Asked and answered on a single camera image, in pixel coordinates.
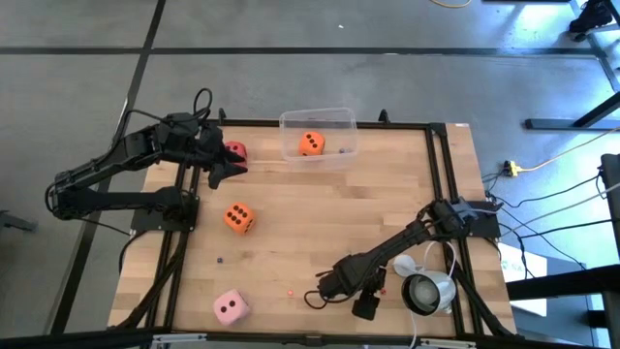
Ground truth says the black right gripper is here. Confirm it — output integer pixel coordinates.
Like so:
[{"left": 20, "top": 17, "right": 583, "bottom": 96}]
[{"left": 317, "top": 252, "right": 388, "bottom": 321}]

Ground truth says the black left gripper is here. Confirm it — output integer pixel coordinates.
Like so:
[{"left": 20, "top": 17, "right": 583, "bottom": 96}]
[{"left": 193, "top": 121, "right": 249, "bottom": 190}]

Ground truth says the orange foam die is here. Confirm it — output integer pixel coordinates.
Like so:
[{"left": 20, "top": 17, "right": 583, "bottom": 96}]
[
  {"left": 223, "top": 202, "right": 258, "bottom": 237},
  {"left": 297, "top": 131, "right": 326, "bottom": 157}
]

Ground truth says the pink foam die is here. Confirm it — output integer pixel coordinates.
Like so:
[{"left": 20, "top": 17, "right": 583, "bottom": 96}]
[{"left": 212, "top": 289, "right": 251, "bottom": 327}]

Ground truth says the clear plastic container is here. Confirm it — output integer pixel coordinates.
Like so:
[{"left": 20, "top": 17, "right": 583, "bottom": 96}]
[{"left": 278, "top": 107, "right": 359, "bottom": 164}]

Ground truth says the white paper box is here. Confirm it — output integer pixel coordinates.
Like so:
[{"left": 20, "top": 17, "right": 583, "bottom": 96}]
[{"left": 497, "top": 241, "right": 548, "bottom": 317}]

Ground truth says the black metal beam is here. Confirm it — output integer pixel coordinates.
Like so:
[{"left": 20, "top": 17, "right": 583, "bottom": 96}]
[{"left": 506, "top": 264, "right": 620, "bottom": 301}]

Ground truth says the black floor object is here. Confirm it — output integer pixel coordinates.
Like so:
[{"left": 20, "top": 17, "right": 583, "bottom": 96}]
[{"left": 0, "top": 208, "right": 38, "bottom": 233}]

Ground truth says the person's foot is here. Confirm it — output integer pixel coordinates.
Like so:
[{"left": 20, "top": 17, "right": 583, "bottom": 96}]
[{"left": 569, "top": 0, "right": 614, "bottom": 34}]

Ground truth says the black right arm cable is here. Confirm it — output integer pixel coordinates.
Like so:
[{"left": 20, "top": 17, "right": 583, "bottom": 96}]
[{"left": 303, "top": 289, "right": 340, "bottom": 310}]

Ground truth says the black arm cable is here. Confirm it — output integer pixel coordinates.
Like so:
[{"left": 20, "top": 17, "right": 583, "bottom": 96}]
[
  {"left": 303, "top": 289, "right": 340, "bottom": 310},
  {"left": 123, "top": 87, "right": 214, "bottom": 142}
]

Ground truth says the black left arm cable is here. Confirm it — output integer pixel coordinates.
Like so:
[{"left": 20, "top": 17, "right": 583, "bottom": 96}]
[{"left": 123, "top": 87, "right": 214, "bottom": 142}]

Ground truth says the white camera cable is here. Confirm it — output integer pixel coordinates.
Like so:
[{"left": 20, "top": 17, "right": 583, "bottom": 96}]
[{"left": 408, "top": 238, "right": 459, "bottom": 349}]

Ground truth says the white bullet camera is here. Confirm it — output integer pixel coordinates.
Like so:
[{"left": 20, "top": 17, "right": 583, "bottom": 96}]
[{"left": 392, "top": 253, "right": 458, "bottom": 317}]

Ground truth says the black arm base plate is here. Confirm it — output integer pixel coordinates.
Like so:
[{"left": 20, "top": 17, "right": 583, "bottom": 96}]
[
  {"left": 130, "top": 193, "right": 200, "bottom": 233},
  {"left": 438, "top": 199, "right": 501, "bottom": 238}
]

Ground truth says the silver metal bracket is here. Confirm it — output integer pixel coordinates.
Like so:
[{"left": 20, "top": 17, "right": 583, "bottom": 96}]
[
  {"left": 419, "top": 337, "right": 479, "bottom": 349},
  {"left": 152, "top": 332, "right": 207, "bottom": 346}
]

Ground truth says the black cable bundle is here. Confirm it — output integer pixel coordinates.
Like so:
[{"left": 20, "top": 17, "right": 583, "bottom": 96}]
[
  {"left": 452, "top": 264, "right": 517, "bottom": 338},
  {"left": 115, "top": 231, "right": 190, "bottom": 331}
]

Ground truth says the black aluminium table frame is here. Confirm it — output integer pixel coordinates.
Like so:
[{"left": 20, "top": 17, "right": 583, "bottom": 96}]
[{"left": 109, "top": 107, "right": 520, "bottom": 339}]

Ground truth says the black floor cable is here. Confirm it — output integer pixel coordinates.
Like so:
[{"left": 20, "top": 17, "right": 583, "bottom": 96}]
[{"left": 498, "top": 218, "right": 620, "bottom": 241}]

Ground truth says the black rail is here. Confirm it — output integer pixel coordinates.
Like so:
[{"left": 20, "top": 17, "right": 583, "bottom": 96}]
[{"left": 0, "top": 327, "right": 620, "bottom": 349}]

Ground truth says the cream power cable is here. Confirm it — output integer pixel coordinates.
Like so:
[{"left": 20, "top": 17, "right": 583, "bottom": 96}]
[{"left": 517, "top": 126, "right": 620, "bottom": 174}]

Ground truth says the grey floor cable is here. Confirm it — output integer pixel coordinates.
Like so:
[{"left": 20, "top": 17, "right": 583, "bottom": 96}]
[{"left": 551, "top": 181, "right": 620, "bottom": 214}]

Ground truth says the black table leg frame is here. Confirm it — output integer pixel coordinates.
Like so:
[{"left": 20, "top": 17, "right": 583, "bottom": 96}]
[{"left": 524, "top": 0, "right": 620, "bottom": 132}]

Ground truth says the yellow floor cable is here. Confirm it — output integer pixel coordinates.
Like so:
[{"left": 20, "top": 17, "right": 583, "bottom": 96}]
[{"left": 428, "top": 0, "right": 474, "bottom": 10}]

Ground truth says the black metal post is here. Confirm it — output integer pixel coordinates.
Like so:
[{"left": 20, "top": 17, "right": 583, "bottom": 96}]
[{"left": 599, "top": 153, "right": 620, "bottom": 349}]

